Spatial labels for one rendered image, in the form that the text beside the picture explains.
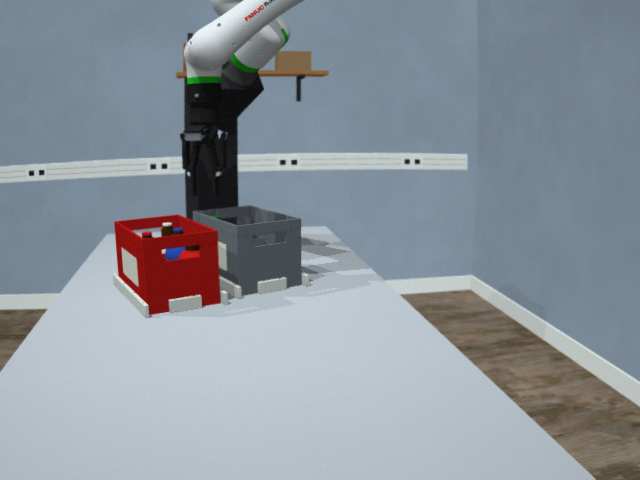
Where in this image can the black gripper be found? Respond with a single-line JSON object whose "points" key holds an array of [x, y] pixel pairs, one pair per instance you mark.
{"points": [[205, 114]]}

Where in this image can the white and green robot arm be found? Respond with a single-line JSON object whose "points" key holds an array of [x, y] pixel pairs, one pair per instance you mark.
{"points": [[239, 41]]}

